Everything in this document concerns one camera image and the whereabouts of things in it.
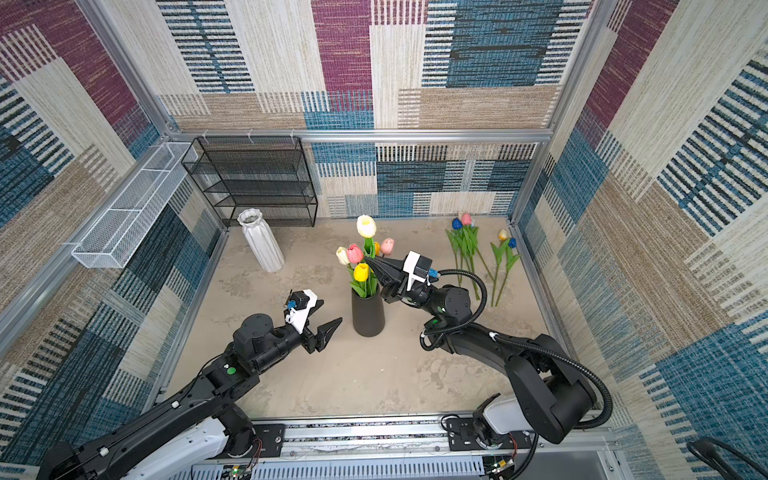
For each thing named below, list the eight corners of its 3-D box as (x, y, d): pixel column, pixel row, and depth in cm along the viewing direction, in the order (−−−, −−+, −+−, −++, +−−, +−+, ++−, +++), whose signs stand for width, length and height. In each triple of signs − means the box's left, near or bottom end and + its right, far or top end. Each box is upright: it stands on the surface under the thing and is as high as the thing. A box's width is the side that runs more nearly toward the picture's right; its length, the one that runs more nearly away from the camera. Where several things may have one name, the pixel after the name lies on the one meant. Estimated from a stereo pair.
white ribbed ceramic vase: (260, 273, 108) (233, 227, 89) (266, 255, 113) (241, 208, 94) (282, 273, 108) (259, 227, 89) (286, 255, 113) (266, 208, 94)
